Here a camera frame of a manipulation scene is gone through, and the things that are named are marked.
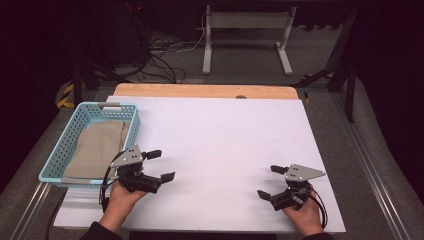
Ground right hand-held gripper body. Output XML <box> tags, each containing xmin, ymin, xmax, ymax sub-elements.
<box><xmin>269</xmin><ymin>163</ymin><xmax>327</xmax><ymax>212</ymax></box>

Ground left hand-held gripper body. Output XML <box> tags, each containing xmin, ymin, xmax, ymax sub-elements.
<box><xmin>109</xmin><ymin>143</ymin><xmax>163</xmax><ymax>194</ymax></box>

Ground beige pants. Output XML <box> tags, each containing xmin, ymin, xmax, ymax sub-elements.
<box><xmin>63</xmin><ymin>119</ymin><xmax>131</xmax><ymax>180</ymax></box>

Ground light blue plastic basket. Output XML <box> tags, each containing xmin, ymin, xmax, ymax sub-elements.
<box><xmin>38</xmin><ymin>101</ymin><xmax>141</xmax><ymax>190</ymax></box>

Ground person's left hand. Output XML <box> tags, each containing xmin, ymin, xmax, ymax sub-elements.
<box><xmin>99</xmin><ymin>166</ymin><xmax>149</xmax><ymax>234</ymax></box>

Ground person's right hand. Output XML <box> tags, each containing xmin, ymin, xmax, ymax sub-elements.
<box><xmin>283</xmin><ymin>194</ymin><xmax>325</xmax><ymax>238</ymax></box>

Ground white table board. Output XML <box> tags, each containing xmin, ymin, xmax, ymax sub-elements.
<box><xmin>53</xmin><ymin>95</ymin><xmax>347</xmax><ymax>233</ymax></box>

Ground person's right dark sleeve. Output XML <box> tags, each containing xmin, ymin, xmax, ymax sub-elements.
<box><xmin>300</xmin><ymin>232</ymin><xmax>336</xmax><ymax>240</ymax></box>

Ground person's dark sleeve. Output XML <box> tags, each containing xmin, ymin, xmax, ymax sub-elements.
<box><xmin>79</xmin><ymin>221</ymin><xmax>123</xmax><ymax>240</ymax></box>
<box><xmin>300</xmin><ymin>232</ymin><xmax>336</xmax><ymax>240</ymax></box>

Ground wooden table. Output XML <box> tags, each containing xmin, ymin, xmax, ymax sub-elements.
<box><xmin>113</xmin><ymin>83</ymin><xmax>300</xmax><ymax>100</ymax></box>

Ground person's left dark sleeve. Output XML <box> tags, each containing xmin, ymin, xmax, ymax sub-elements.
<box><xmin>79</xmin><ymin>221</ymin><xmax>123</xmax><ymax>240</ymax></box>

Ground yellow black hazard tape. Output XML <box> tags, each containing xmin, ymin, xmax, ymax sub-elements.
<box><xmin>55</xmin><ymin>83</ymin><xmax>76</xmax><ymax>110</ymax></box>

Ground black metal stand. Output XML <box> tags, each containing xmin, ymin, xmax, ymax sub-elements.
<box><xmin>293</xmin><ymin>8</ymin><xmax>358</xmax><ymax>124</ymax></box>

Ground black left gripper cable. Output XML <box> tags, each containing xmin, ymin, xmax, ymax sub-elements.
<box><xmin>99</xmin><ymin>151</ymin><xmax>127</xmax><ymax>213</ymax></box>

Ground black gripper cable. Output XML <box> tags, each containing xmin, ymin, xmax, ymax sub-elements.
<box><xmin>309</xmin><ymin>189</ymin><xmax>329</xmax><ymax>230</ymax></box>
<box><xmin>99</xmin><ymin>151</ymin><xmax>127</xmax><ymax>213</ymax></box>

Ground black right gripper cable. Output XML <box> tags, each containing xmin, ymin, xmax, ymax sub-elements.
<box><xmin>309</xmin><ymin>189</ymin><xmax>329</xmax><ymax>230</ymax></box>

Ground aluminium rail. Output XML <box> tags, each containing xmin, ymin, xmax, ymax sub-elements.
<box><xmin>329</xmin><ymin>92</ymin><xmax>412</xmax><ymax>240</ymax></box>
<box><xmin>9</xmin><ymin>181</ymin><xmax>53</xmax><ymax>240</ymax></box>

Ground tangle of black floor cables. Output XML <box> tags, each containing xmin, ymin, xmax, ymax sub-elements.
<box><xmin>126</xmin><ymin>3</ymin><xmax>206</xmax><ymax>84</ymax></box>

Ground white metal stand frame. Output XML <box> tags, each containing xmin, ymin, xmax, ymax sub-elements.
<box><xmin>202</xmin><ymin>4</ymin><xmax>298</xmax><ymax>76</ymax></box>

